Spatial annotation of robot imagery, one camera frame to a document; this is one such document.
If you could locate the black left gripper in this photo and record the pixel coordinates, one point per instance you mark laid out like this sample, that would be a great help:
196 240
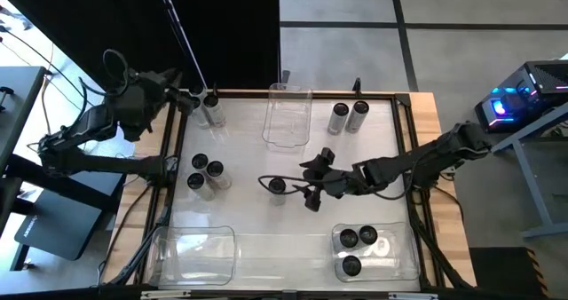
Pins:
148 98

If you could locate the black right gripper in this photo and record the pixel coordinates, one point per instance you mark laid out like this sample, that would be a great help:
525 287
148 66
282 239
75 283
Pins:
337 183

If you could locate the white can red stripe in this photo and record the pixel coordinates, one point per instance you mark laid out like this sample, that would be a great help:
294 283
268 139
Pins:
341 109
212 101
199 161
360 107

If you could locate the clear plastic bin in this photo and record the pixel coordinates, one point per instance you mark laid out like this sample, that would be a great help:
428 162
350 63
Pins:
395 255
286 127
191 255

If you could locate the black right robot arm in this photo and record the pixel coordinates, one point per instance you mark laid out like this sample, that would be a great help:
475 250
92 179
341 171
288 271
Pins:
426 155

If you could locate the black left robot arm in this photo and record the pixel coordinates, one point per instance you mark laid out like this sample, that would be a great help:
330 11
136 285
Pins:
97 163

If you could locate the silver metal pole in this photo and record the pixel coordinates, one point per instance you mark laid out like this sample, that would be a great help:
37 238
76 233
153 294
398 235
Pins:
177 29

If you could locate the black backdrop curtain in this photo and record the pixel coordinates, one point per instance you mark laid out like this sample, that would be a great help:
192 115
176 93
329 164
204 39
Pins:
111 25

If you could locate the black desk leg bar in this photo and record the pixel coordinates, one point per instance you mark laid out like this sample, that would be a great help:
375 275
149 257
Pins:
89 198

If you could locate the black desk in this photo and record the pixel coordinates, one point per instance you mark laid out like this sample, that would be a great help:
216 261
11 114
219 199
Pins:
20 109

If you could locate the black box hazard stripes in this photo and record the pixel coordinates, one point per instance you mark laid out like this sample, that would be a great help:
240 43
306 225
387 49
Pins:
497 271

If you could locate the black RGB computer tower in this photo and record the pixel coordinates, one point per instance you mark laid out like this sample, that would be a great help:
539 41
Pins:
546 78

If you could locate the small black clamp post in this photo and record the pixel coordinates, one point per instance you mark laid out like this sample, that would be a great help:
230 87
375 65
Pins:
356 85
215 88

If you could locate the small grey clamp post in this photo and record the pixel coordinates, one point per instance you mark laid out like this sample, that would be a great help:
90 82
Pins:
285 77

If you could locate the silver metal bracket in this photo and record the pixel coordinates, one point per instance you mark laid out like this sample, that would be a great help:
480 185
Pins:
166 294
412 296

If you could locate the black flat base plate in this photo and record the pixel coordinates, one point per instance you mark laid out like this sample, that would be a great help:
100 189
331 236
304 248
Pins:
57 229

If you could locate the grey metal desk frame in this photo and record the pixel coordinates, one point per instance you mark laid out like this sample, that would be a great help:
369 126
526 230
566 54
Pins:
537 189

